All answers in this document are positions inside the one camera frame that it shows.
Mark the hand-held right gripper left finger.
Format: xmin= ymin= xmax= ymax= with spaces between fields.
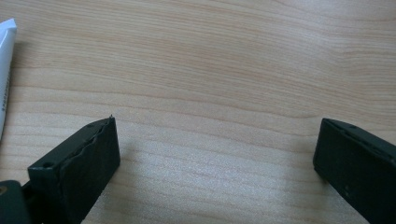
xmin=27 ymin=115 xmax=121 ymax=224

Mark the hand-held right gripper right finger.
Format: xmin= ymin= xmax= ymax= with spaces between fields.
xmin=312 ymin=118 xmax=396 ymax=224

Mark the white box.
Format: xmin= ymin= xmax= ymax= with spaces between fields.
xmin=0 ymin=18 xmax=18 ymax=141

